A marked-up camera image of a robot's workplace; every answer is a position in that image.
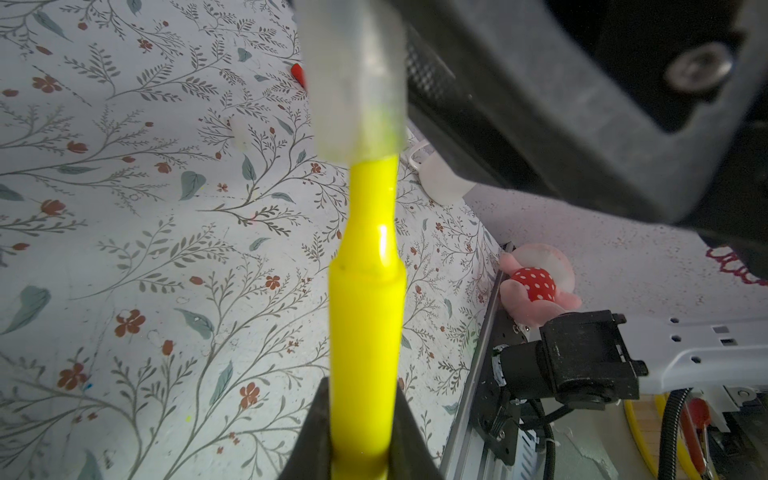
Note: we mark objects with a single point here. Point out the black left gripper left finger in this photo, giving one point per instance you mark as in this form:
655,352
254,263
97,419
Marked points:
311,456

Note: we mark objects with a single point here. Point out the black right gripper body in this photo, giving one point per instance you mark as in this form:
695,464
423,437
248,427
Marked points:
654,111

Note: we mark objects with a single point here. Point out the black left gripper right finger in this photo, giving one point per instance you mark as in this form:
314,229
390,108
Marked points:
409,457

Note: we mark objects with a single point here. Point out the yellow highlighter pen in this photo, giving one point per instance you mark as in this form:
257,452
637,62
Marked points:
367,291

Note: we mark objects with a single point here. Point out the translucent pen cap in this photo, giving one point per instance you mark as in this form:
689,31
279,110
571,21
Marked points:
353,56
240,132

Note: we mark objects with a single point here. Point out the white red marker pen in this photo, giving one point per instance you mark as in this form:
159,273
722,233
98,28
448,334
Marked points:
298,74

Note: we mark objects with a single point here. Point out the pink plush toy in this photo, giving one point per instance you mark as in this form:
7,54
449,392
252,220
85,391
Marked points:
540,284

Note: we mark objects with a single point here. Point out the white ceramic mug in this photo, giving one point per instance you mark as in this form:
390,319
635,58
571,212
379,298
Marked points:
436,177

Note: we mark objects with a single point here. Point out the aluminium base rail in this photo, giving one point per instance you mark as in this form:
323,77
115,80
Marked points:
483,442

